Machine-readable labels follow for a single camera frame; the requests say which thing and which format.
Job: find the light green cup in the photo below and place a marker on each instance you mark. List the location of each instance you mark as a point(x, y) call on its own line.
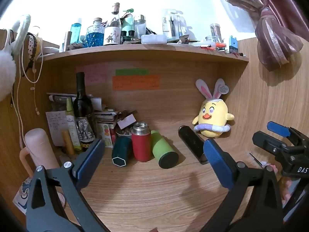
point(164, 153)

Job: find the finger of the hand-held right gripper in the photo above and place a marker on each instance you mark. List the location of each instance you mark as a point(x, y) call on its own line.
point(266, 142)
point(278, 128)

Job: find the orange paper note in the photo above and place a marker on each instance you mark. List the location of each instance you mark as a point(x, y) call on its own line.
point(136, 82)

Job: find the orange marker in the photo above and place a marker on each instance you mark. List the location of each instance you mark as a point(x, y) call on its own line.
point(221, 44)

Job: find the dark green hexagonal cup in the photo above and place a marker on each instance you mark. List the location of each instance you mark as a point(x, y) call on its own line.
point(122, 151)

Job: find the person's right hand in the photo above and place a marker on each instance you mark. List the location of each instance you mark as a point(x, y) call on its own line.
point(286, 188)

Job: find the yellow chick plush toy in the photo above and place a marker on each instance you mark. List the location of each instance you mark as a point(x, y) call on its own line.
point(213, 117)

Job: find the bowl of small items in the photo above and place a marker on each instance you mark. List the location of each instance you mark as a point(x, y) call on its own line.
point(123, 133)

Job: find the stack of papers and books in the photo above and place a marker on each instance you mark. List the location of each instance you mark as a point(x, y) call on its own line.
point(60, 98)

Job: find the glass jar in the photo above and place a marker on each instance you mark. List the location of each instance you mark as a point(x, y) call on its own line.
point(215, 31)

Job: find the red thermos cup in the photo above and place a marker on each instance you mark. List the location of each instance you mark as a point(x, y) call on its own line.
point(141, 145)

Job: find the white handwritten paper note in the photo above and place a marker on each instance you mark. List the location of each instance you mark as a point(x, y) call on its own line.
point(56, 127)

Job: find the blue white printed pouch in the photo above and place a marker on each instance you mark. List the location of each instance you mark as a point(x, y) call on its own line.
point(21, 195)

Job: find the white card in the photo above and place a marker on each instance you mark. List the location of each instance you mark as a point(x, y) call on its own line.
point(126, 122)

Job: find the dark wine bottle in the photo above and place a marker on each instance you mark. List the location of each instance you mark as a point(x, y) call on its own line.
point(83, 116)

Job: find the brown tube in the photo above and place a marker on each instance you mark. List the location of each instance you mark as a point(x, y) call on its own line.
point(67, 41)

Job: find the black cup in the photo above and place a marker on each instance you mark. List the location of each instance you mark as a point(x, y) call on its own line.
point(192, 142)

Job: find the pink striped curtain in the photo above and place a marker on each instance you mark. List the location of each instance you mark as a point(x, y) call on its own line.
point(268, 17)

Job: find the patterned headbands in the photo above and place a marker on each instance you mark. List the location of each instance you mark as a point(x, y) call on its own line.
point(32, 48)

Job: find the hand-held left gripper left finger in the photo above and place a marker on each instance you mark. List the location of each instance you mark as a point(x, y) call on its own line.
point(90, 160)

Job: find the clear glass bottle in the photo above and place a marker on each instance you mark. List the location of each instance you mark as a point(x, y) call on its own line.
point(140, 26)

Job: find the white plastic box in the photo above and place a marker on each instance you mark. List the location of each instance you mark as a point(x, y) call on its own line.
point(154, 39)

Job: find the fruit print card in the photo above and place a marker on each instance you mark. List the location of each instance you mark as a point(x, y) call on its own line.
point(106, 134)

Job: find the green sticky note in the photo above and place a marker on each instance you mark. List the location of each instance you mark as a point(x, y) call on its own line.
point(132, 72)

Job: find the mint green bottle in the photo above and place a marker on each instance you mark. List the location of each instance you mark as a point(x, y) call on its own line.
point(128, 24)

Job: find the blue liquid bottle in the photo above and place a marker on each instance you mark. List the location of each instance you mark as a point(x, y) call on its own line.
point(76, 33)

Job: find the thin dark pen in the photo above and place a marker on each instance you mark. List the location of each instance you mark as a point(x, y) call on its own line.
point(256, 160)

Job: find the pink sticky note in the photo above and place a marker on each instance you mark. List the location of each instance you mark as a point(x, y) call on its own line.
point(91, 73)

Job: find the round glass bottle blue beads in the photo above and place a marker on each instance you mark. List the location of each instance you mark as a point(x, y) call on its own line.
point(94, 37)

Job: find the yellow wooden stick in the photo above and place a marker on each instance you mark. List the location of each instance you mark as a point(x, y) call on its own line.
point(68, 143)

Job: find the clear toothbrush package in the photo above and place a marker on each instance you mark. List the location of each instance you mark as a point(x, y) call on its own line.
point(173, 24)

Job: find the clear bottle white label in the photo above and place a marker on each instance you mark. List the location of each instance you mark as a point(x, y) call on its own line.
point(112, 32)

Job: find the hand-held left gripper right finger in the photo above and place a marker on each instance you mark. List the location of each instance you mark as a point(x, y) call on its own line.
point(217, 165)

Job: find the white fluffy headband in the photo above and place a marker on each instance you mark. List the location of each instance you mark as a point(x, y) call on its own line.
point(8, 60)

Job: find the wooden shelf board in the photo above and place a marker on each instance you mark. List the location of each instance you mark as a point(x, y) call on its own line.
point(144, 50)

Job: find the small blue box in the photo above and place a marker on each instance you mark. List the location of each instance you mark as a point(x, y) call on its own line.
point(233, 43)

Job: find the black binder clip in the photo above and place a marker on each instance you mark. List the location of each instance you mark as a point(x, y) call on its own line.
point(184, 39)

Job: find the yellow-green tube bottle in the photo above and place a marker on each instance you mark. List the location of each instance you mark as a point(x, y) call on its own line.
point(72, 125)

